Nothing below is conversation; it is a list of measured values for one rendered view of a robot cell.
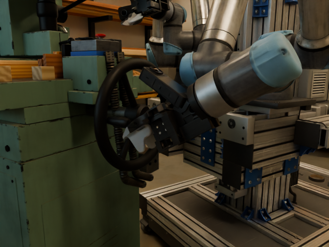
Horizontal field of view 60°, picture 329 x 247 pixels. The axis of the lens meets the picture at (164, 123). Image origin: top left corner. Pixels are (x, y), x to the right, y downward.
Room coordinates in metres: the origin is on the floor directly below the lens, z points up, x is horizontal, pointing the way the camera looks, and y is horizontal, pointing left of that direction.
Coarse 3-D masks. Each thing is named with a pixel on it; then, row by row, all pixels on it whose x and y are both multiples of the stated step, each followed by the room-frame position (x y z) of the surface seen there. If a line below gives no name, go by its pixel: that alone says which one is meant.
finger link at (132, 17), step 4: (128, 16) 0.97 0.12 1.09; (132, 16) 0.96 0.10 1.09; (136, 16) 0.97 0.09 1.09; (140, 16) 0.95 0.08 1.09; (124, 20) 0.95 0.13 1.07; (128, 20) 0.94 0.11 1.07; (132, 20) 0.94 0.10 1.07; (136, 20) 0.93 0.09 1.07; (124, 24) 0.92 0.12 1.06; (128, 24) 0.94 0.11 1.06; (132, 24) 0.95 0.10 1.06
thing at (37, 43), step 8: (32, 32) 0.90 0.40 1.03; (40, 32) 0.88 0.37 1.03; (48, 32) 0.86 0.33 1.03; (56, 32) 0.87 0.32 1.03; (64, 32) 0.90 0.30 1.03; (24, 40) 0.92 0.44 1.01; (32, 40) 0.90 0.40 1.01; (40, 40) 0.88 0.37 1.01; (48, 40) 0.86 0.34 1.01; (56, 40) 0.87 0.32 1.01; (64, 40) 0.90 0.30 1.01; (24, 48) 0.92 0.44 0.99; (32, 48) 0.90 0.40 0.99; (40, 48) 0.88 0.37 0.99; (48, 48) 0.86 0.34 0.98; (56, 48) 0.87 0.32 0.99
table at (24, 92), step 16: (16, 80) 0.69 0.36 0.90; (32, 80) 0.69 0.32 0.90; (48, 80) 0.71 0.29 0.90; (64, 80) 0.75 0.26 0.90; (0, 96) 0.61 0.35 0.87; (16, 96) 0.64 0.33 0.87; (32, 96) 0.67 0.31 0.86; (48, 96) 0.71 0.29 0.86; (64, 96) 0.75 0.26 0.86; (80, 96) 0.73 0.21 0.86; (96, 96) 0.71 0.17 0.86
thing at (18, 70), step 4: (0, 64) 0.77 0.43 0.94; (4, 64) 0.78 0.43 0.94; (8, 64) 0.79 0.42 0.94; (12, 64) 0.80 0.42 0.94; (16, 64) 0.81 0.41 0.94; (20, 64) 0.81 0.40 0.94; (24, 64) 0.83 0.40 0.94; (28, 64) 0.84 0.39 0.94; (32, 64) 0.85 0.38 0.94; (36, 64) 0.86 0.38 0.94; (12, 68) 0.80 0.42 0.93; (16, 68) 0.80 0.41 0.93; (20, 68) 0.81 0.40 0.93; (24, 68) 0.82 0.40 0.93; (28, 68) 0.83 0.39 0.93; (12, 72) 0.79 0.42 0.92; (16, 72) 0.80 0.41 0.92; (20, 72) 0.81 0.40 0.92; (24, 72) 0.82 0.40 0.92; (28, 72) 0.83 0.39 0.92; (12, 76) 0.79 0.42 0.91; (16, 76) 0.80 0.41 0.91; (20, 76) 0.81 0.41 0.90; (24, 76) 0.82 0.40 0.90; (28, 76) 0.83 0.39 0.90
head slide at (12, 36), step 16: (0, 0) 0.92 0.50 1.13; (16, 0) 0.92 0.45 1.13; (32, 0) 0.96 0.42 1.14; (0, 16) 0.93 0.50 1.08; (16, 16) 0.92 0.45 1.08; (32, 16) 0.96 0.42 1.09; (0, 32) 0.93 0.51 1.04; (16, 32) 0.91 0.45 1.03; (0, 48) 0.94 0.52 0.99; (16, 48) 0.91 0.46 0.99
